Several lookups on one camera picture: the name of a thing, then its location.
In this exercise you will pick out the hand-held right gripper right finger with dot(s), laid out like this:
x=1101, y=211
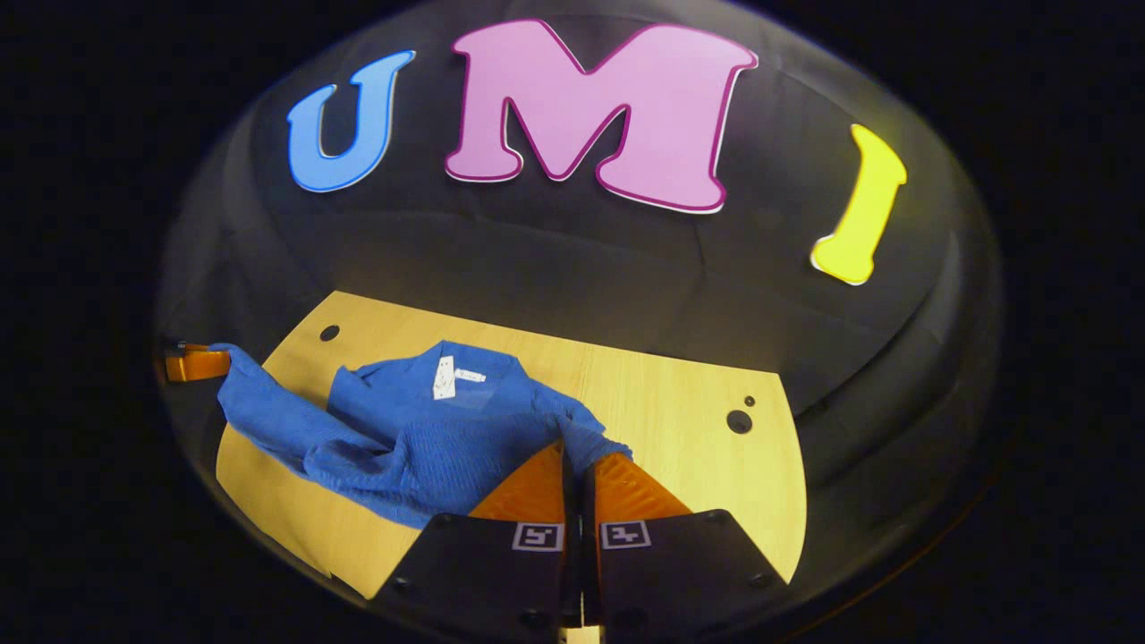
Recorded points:
x=590, y=572

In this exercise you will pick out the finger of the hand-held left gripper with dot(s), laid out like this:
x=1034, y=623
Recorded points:
x=197, y=365

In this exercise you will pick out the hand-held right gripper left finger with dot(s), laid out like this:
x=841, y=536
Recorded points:
x=566, y=572

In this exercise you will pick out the black backdrop cloth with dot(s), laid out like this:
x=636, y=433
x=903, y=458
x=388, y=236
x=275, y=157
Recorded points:
x=581, y=250

